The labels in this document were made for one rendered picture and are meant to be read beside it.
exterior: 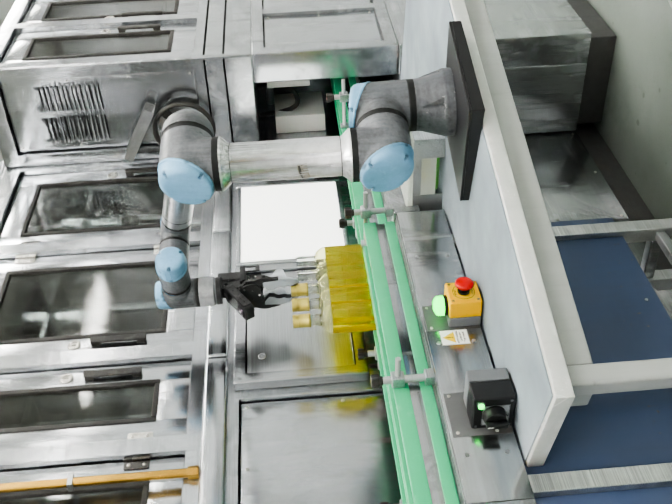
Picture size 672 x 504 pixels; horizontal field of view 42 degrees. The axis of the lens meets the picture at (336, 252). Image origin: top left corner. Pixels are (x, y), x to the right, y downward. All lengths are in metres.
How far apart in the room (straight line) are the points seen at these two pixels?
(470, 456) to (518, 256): 0.38
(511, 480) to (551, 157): 1.67
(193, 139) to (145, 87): 1.19
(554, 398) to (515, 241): 0.31
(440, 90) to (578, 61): 1.29
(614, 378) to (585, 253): 0.70
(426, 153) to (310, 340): 0.57
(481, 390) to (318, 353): 0.68
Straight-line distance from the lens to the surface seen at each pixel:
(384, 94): 1.91
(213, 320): 2.37
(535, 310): 1.53
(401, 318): 1.95
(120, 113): 3.09
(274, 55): 2.94
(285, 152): 1.82
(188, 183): 1.82
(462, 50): 1.89
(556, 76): 3.14
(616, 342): 1.96
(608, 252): 2.20
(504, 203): 1.66
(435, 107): 1.92
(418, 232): 2.17
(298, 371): 2.19
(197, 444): 2.10
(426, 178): 2.25
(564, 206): 2.85
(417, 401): 1.77
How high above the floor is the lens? 1.15
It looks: 3 degrees down
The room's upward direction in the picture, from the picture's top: 94 degrees counter-clockwise
